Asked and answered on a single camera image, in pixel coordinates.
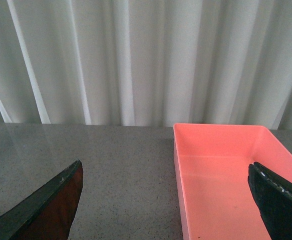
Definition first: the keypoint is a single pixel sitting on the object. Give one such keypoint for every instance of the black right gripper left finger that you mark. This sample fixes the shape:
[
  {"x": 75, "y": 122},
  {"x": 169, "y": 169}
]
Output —
[{"x": 48, "y": 213}]

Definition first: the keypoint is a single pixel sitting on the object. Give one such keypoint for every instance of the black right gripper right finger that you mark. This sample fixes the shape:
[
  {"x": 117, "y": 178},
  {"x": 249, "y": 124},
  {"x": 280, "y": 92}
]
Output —
[{"x": 273, "y": 196}]

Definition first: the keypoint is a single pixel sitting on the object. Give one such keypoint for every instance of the pink plastic bin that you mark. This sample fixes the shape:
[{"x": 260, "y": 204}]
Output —
[{"x": 211, "y": 164}]

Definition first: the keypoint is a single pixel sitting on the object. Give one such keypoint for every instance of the white pleated curtain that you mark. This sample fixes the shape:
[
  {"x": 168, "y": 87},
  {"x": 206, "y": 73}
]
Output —
[{"x": 146, "y": 62}]

